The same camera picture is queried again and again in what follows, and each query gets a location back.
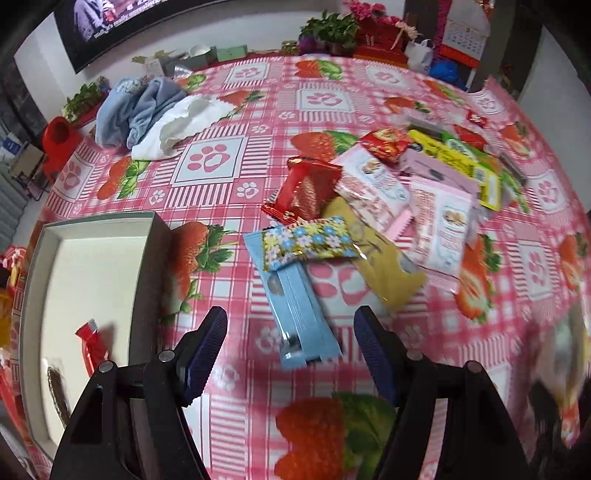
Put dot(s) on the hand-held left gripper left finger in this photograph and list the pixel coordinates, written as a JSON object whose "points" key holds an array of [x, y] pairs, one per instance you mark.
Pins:
{"points": [[207, 355]]}

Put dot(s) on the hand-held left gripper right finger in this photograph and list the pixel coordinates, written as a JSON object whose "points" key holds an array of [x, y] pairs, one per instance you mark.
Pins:
{"points": [[376, 355]]}

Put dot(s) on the light blue snack packet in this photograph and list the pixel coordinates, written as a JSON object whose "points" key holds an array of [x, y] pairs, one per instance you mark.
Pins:
{"points": [[300, 314]]}

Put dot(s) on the floral candy packet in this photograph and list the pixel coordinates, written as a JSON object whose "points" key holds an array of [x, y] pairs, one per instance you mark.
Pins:
{"points": [[309, 240]]}

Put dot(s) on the grey cardboard box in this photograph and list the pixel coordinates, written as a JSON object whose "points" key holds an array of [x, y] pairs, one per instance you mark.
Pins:
{"points": [[92, 277]]}

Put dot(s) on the pink white snack packet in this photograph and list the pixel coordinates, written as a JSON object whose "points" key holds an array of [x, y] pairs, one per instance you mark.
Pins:
{"points": [[374, 194], [443, 230]]}

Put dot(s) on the mustard yellow snack packet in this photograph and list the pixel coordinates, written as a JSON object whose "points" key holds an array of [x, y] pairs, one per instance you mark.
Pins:
{"points": [[392, 272]]}

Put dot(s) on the dark brown snack packet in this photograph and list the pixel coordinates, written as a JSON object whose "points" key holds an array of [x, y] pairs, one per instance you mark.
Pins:
{"points": [[57, 392]]}

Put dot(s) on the large red snack packet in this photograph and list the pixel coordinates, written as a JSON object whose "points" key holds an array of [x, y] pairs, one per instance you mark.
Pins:
{"points": [[304, 189]]}

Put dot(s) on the mauve snack packet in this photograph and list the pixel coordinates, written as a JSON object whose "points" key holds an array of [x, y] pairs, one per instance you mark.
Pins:
{"points": [[429, 168]]}

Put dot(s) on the bright yellow snack packet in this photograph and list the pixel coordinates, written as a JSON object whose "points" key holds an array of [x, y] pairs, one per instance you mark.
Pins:
{"points": [[487, 189]]}

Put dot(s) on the red gold snack packet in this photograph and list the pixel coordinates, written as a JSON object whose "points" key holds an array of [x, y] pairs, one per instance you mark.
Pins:
{"points": [[385, 143]]}

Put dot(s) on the green white snack packet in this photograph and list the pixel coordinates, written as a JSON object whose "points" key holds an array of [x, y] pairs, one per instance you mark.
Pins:
{"points": [[466, 147]]}

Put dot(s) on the dark grey snack packet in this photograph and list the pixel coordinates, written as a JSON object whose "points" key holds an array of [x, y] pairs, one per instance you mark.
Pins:
{"points": [[512, 164]]}

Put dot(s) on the small red snack packet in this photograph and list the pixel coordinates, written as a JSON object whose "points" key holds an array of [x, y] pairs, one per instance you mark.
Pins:
{"points": [[476, 118], [471, 136]]}

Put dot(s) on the strawberry print tablecloth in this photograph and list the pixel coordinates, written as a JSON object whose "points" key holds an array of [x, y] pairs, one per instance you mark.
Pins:
{"points": [[277, 115]]}

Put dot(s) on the light blue cloth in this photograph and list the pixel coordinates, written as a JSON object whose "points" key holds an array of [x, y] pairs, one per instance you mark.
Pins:
{"points": [[138, 106]]}

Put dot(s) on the red plastic stool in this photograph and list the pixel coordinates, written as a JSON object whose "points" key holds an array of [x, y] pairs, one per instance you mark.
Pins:
{"points": [[57, 143]]}

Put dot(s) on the leafy green plant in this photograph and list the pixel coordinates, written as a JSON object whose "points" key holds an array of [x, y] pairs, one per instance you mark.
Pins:
{"points": [[83, 99]]}

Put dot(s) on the white blue carton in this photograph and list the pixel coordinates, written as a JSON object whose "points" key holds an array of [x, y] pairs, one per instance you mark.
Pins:
{"points": [[11, 145]]}

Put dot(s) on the blue plastic bag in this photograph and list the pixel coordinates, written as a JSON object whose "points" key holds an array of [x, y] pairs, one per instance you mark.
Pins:
{"points": [[445, 71]]}

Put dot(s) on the open cardboard box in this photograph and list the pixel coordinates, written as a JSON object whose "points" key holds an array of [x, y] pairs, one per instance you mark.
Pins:
{"points": [[157, 62]]}

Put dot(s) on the pale green box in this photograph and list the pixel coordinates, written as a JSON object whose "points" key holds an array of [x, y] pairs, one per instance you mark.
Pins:
{"points": [[231, 53]]}

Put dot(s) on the white paper bag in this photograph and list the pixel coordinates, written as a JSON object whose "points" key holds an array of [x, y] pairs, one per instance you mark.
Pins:
{"points": [[420, 55]]}

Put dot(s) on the white bowl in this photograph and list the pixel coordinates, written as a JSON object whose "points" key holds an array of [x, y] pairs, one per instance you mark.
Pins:
{"points": [[201, 48]]}

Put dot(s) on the red flower basket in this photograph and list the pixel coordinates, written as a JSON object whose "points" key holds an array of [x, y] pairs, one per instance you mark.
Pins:
{"points": [[378, 32]]}

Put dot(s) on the green potted plant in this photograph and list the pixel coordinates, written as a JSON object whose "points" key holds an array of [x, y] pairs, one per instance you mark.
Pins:
{"points": [[330, 27]]}

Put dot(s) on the red wall calendar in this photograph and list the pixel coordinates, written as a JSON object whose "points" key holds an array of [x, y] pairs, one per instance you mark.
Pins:
{"points": [[466, 32]]}

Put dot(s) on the wall television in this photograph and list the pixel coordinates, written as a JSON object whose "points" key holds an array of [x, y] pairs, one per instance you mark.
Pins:
{"points": [[115, 18]]}

